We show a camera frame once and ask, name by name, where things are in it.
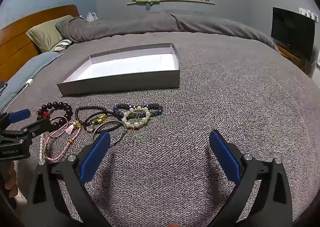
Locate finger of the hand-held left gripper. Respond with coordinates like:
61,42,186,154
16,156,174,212
22,118,62,140
0,109,32,124

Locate large dark bead bracelet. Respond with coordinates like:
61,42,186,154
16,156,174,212
41,102,73,130

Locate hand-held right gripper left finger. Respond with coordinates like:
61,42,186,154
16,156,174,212
25,131,112,227

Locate blue blanket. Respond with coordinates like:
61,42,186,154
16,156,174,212
0,52,64,115

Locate wide silver bangle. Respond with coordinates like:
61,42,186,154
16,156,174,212
92,120,127,145

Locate wooden headboard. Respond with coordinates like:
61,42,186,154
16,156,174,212
0,5,80,77

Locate thin silver bangle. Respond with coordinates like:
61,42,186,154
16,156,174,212
49,116,69,138

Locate pearl bracelet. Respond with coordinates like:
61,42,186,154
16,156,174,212
122,107,151,129

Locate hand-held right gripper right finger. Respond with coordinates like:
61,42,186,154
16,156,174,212
209,129,294,227

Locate grey duvet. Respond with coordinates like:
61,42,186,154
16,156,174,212
55,10,280,52

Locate small dark bead bracelet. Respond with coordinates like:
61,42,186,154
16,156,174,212
74,106,108,123

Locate grey knitted bed cover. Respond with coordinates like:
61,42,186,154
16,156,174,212
0,31,320,227

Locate pink cord bracelet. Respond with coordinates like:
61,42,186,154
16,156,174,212
43,120,83,163

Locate white pearl strand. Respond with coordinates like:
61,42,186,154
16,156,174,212
38,136,45,166

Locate blue bead bracelet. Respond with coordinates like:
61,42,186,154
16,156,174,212
113,102,163,120

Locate white charger with cable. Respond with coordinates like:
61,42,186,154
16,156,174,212
4,79,34,113

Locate white wall hooks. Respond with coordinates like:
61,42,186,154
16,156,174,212
299,8,319,22

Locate grey shallow cardboard box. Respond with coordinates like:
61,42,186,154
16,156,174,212
57,43,180,96

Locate red and gold bracelet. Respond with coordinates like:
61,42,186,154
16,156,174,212
36,110,50,121

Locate wooden side cabinet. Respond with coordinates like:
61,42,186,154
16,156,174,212
276,43,307,70

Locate black flat screen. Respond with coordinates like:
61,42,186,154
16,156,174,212
271,7,316,61

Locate person's left hand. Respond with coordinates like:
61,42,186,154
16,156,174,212
4,160,18,199

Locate black cord bracelet gold charm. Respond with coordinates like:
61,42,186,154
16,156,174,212
83,111,116,131

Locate striped pillow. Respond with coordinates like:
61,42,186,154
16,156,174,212
51,39,73,52

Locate green pillow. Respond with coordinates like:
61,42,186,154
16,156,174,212
26,15,75,53

